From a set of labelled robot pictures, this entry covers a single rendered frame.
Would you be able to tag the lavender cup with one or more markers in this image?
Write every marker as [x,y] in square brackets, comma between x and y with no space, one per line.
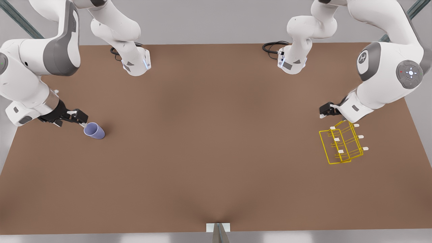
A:
[95,131]

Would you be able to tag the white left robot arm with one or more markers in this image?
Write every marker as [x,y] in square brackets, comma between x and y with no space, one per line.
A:
[388,71]

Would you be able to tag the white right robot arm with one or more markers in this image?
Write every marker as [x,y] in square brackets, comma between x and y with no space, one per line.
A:
[30,60]

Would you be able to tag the silver frame post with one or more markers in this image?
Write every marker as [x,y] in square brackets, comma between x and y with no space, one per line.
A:
[219,233]
[20,18]
[406,17]

